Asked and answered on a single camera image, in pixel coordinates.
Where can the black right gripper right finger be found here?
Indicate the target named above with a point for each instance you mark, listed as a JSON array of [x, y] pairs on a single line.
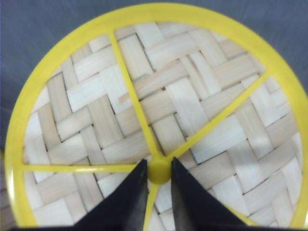
[[193, 206]]

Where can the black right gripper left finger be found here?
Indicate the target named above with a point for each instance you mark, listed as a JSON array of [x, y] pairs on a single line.
[[125, 207]]

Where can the steamer basket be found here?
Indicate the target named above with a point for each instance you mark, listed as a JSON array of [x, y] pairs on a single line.
[[7, 220]]

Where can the woven bamboo steamer lid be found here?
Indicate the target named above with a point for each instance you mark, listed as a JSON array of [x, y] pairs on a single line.
[[153, 82]]

